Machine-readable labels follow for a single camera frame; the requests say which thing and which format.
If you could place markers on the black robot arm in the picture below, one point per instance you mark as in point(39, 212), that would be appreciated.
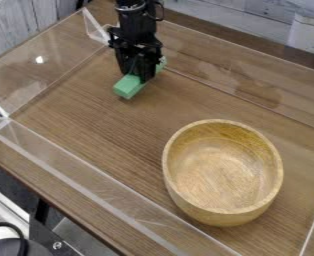
point(133, 38)

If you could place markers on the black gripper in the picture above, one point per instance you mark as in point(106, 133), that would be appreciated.
point(133, 38)

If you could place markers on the clear acrylic corner bracket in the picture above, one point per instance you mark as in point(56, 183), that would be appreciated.
point(96, 31)

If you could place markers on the clear acrylic enclosure wall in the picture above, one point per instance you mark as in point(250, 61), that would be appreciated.
point(86, 148)

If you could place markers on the grey metal clamp plate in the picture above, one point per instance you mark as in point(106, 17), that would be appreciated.
point(50, 240)

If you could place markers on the white cylindrical container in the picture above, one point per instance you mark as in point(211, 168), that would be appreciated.
point(301, 37)

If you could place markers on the brown wooden bowl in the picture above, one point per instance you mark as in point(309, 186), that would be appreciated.
point(223, 172)

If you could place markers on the green rectangular block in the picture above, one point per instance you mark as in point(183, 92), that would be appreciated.
point(129, 86)

